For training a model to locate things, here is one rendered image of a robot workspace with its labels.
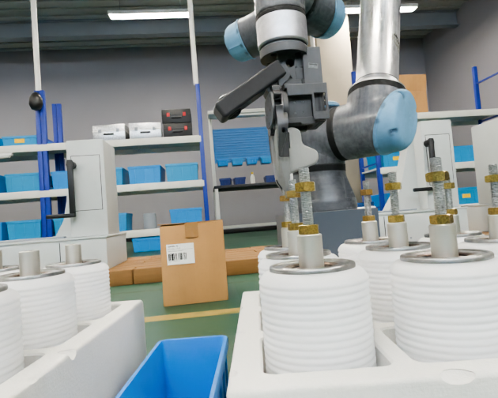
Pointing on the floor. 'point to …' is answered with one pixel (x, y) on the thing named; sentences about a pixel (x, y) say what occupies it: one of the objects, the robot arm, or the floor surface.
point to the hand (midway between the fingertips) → (281, 185)
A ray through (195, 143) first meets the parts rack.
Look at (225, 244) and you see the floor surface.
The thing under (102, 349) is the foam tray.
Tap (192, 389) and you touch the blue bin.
